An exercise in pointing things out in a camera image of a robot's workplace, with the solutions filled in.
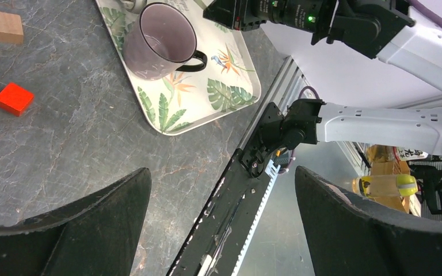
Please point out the red cube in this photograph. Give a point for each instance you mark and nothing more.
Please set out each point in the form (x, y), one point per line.
(15, 99)

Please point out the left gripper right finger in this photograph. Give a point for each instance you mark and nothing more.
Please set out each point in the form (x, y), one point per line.
(348, 234)

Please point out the yellow bottle in background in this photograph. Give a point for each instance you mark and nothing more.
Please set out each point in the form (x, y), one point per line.
(375, 186)

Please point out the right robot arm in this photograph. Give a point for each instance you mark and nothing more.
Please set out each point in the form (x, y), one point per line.
(398, 41)

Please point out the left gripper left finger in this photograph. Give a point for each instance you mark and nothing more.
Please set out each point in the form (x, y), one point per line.
(95, 235)

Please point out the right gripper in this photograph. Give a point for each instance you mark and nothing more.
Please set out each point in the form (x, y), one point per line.
(233, 15)

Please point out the floral leaf tray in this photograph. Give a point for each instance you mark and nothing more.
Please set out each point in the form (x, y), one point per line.
(182, 101)

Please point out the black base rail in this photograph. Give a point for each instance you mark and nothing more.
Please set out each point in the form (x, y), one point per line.
(219, 236)

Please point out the small wooden cube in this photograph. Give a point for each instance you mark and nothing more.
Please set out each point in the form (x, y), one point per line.
(11, 29)

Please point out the mauve purple mug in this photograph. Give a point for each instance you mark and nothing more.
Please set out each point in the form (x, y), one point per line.
(162, 41)

